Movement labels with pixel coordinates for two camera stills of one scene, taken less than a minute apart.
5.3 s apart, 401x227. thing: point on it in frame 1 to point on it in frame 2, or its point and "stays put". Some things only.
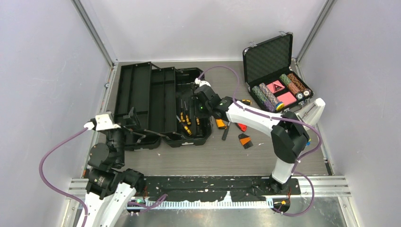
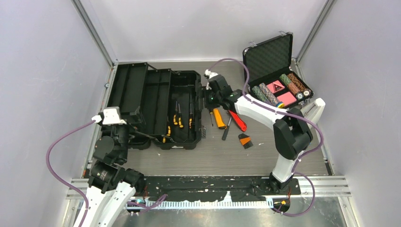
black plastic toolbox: (162, 106) stays put
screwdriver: (187, 120) to (180, 118)
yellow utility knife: (221, 124) stays put
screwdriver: (185, 127) to (169, 128)
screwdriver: (181, 114) to (175, 117)
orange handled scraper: (245, 140) stays put
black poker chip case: (272, 83) stays put
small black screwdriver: (224, 134) stays put
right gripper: (196, 101) to (208, 104)
